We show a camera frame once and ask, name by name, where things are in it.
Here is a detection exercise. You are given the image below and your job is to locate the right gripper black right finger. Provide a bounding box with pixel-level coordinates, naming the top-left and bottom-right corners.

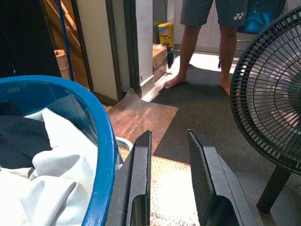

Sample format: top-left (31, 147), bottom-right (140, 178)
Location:
top-left (187, 129), bottom-right (258, 226)

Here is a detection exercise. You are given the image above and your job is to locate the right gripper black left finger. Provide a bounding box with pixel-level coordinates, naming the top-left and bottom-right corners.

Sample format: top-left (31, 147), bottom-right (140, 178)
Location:
top-left (105, 129), bottom-right (153, 226)

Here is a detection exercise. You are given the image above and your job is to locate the pale white cloth garment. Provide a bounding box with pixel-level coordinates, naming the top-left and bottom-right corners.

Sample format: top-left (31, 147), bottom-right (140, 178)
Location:
top-left (0, 107), bottom-right (99, 226)

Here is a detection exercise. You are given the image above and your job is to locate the pale patterned floor mat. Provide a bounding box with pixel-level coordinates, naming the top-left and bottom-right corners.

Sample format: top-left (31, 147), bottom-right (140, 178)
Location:
top-left (119, 148), bottom-right (200, 226)

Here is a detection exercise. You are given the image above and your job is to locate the white round container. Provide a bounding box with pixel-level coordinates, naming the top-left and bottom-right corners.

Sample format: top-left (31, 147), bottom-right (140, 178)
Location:
top-left (115, 136), bottom-right (132, 151)

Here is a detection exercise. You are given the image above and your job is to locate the blue plastic laundry basket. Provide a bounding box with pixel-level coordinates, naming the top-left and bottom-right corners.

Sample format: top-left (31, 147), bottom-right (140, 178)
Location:
top-left (0, 75), bottom-right (118, 226)

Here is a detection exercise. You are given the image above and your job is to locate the brown printed floor mat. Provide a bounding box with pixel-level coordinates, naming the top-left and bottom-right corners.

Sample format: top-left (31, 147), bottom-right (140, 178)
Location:
top-left (107, 88), bottom-right (179, 153)

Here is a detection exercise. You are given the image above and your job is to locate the black standing fan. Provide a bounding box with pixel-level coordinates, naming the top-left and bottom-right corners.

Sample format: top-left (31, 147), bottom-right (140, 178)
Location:
top-left (230, 5), bottom-right (301, 214)

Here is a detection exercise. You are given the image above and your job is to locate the dark grey floor mat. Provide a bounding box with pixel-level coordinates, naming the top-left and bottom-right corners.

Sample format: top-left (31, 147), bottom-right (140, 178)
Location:
top-left (150, 63), bottom-right (283, 179)

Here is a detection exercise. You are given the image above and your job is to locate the black cloth garment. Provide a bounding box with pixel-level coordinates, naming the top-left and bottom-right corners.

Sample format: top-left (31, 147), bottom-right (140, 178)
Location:
top-left (0, 101), bottom-right (53, 169)

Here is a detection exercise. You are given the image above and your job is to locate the brown cardboard box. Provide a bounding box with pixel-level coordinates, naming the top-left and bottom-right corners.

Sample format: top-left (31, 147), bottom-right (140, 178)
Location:
top-left (152, 44), bottom-right (168, 82)

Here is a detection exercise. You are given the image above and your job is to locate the small black object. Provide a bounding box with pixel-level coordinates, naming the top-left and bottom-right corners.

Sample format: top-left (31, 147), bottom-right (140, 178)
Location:
top-left (166, 47), bottom-right (176, 69)

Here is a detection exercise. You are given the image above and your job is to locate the person in grey shorts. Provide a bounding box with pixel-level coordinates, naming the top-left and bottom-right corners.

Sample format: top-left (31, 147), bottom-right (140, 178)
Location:
top-left (163, 0), bottom-right (249, 97)

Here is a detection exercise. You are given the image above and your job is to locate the yellow plastic container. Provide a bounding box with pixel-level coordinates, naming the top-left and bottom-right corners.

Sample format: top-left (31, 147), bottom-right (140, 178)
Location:
top-left (157, 22), bottom-right (174, 45)

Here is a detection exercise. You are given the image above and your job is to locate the blue pole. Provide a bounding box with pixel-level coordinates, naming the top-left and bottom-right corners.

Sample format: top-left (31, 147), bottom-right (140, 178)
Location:
top-left (57, 0), bottom-right (75, 82)

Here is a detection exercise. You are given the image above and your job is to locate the dark blue framed picture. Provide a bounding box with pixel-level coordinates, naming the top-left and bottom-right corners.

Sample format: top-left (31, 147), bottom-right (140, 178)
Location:
top-left (237, 0), bottom-right (286, 33)

